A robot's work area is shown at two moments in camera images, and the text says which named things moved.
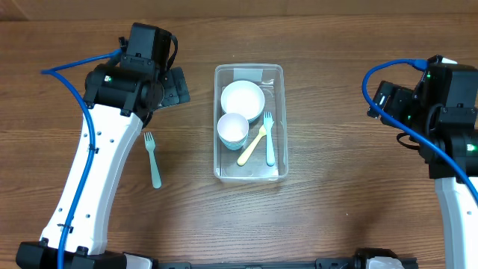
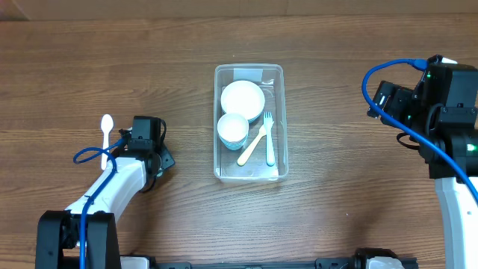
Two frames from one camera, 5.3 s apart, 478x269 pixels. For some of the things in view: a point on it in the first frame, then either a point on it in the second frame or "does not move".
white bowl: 243,97 does not move
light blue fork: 270,160 does not move
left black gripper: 166,88 to 165,155
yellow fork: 261,134 does not move
